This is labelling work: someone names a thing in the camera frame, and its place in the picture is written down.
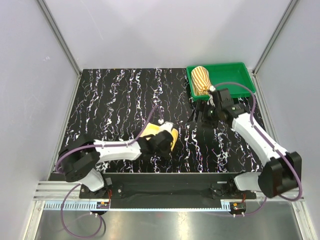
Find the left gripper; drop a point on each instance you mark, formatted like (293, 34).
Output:
(166, 154)

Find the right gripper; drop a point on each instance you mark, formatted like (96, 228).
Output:
(194, 116)

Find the yellow chick towel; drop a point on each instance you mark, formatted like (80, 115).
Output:
(153, 129)

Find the orange striped towel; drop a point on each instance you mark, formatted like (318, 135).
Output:
(200, 80)

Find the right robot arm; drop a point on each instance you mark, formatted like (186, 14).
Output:
(281, 169)

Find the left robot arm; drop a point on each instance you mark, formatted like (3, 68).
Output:
(77, 162)

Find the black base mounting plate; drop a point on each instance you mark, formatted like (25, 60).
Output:
(215, 185)

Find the green plastic tray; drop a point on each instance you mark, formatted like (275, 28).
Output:
(235, 72)

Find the left connector box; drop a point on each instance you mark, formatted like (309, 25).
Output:
(104, 205)

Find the connector box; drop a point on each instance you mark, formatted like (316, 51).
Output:
(238, 208)
(104, 205)

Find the right connector box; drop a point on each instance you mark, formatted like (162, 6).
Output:
(238, 208)

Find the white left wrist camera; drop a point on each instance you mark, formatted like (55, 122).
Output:
(166, 126)

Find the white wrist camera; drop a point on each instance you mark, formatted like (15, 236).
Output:
(211, 91)
(166, 126)

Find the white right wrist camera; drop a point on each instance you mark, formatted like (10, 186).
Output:
(211, 91)

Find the aluminium frame rail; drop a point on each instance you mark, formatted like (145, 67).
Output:
(58, 195)

